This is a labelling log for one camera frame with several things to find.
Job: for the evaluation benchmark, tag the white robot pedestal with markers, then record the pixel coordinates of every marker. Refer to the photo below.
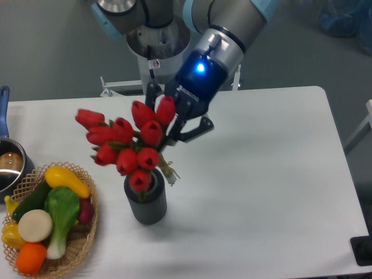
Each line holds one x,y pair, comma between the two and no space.
162,38

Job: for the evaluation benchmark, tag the beige round bun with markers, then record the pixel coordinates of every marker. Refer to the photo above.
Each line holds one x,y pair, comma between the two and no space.
35,225

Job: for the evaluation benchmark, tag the blue plastic bag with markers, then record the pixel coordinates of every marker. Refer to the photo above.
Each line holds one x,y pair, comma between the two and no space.
346,19

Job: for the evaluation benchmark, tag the orange fruit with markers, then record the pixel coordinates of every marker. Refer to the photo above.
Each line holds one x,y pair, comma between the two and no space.
31,258

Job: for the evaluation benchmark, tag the blue handled saucepan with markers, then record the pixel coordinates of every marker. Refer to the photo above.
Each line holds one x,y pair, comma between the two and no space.
15,163

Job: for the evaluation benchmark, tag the red tulip bouquet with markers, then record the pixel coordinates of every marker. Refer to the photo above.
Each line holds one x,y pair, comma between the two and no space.
133,148

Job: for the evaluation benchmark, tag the woven wicker basket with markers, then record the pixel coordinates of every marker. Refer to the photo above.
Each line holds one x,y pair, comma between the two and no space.
79,239

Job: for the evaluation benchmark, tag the green cucumber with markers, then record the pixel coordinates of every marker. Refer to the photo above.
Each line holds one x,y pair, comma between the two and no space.
32,202

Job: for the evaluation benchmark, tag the yellow banana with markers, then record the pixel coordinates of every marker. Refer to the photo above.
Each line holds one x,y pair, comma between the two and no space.
11,205

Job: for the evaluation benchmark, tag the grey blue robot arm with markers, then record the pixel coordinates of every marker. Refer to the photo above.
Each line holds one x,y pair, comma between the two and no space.
253,15

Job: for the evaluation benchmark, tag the green bok choy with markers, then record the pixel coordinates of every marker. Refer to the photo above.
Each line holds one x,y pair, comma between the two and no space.
63,206

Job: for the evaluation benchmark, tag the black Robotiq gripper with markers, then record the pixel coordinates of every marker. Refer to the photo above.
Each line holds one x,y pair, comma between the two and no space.
193,87

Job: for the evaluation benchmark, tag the dark grey ribbed vase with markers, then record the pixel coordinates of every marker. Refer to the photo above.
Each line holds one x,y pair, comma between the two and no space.
152,208

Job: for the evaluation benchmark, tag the red radish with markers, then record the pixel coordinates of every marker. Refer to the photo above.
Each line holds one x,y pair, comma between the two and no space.
86,212

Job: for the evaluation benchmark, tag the yellow squash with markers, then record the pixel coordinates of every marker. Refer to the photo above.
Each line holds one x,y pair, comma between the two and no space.
57,176

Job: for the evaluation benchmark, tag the black box at edge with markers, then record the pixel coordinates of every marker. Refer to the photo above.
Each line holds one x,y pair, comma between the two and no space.
361,247

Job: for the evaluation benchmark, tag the yellow bell pepper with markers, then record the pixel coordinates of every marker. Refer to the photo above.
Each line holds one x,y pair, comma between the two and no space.
11,236

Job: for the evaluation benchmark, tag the white frame at right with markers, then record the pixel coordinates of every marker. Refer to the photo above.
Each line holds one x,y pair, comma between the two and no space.
363,128

